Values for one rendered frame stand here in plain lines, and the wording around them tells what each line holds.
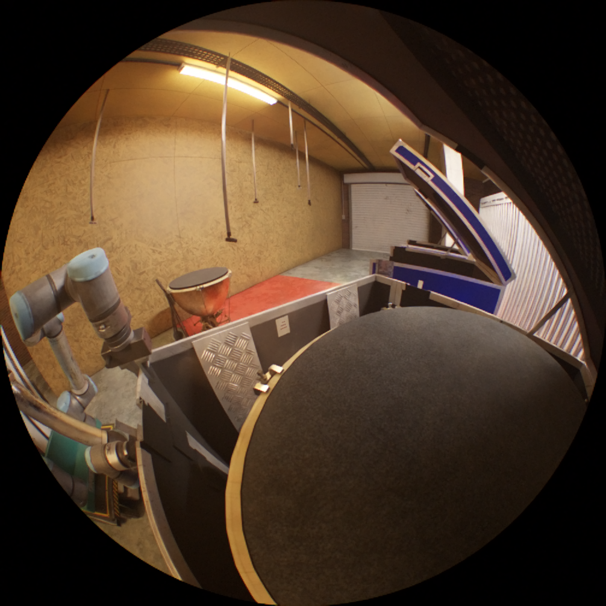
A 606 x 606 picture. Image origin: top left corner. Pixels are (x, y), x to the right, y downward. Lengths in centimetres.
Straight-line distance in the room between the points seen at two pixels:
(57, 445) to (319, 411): 147
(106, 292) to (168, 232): 254
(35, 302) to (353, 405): 60
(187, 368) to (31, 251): 270
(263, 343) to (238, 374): 14
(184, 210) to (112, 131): 179
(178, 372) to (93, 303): 35
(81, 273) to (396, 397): 57
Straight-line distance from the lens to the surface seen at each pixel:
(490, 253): 137
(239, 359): 63
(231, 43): 246
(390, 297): 97
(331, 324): 78
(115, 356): 51
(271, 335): 66
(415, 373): 38
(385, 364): 38
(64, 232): 287
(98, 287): 41
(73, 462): 158
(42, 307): 49
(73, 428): 86
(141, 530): 166
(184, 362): 62
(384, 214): 730
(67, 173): 308
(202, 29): 51
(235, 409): 73
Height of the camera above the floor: 123
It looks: 25 degrees down
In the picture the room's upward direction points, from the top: 3 degrees counter-clockwise
